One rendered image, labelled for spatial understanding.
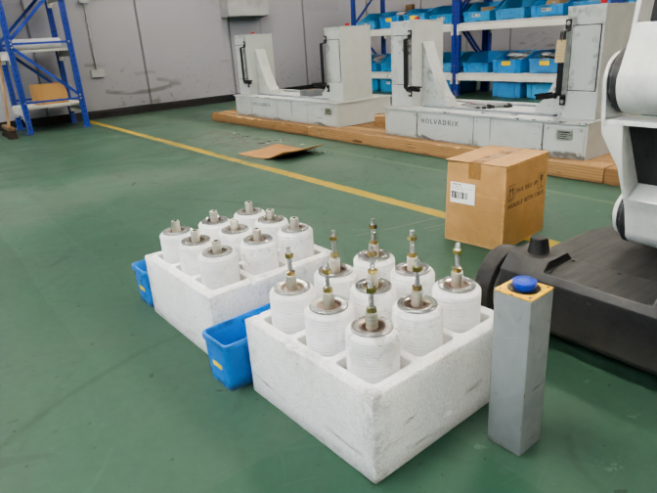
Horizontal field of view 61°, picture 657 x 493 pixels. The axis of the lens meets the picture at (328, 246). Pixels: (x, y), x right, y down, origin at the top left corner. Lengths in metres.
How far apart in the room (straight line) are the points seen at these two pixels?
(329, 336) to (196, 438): 0.35
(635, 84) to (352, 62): 3.26
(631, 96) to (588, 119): 1.78
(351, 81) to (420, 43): 0.76
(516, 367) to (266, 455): 0.49
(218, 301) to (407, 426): 0.55
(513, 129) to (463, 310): 2.21
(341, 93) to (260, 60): 1.37
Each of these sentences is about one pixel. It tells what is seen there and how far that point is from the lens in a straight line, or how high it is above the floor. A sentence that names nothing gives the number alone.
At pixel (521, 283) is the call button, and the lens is 0.97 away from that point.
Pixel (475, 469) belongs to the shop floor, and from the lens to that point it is 1.09.
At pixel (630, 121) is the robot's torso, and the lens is 1.35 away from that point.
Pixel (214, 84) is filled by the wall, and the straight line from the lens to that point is 7.77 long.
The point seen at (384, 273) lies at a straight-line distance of 1.25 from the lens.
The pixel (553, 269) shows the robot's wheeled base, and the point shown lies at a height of 0.19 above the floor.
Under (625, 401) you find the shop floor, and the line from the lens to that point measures 1.32.
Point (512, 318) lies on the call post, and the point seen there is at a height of 0.27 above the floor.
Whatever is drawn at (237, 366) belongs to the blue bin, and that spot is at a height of 0.06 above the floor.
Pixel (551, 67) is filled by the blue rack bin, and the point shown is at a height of 0.32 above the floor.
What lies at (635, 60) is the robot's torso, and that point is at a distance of 1.32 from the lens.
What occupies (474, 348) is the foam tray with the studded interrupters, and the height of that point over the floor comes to 0.15.
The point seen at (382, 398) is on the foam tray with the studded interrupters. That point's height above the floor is 0.17.
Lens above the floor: 0.73
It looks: 21 degrees down
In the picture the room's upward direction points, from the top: 4 degrees counter-clockwise
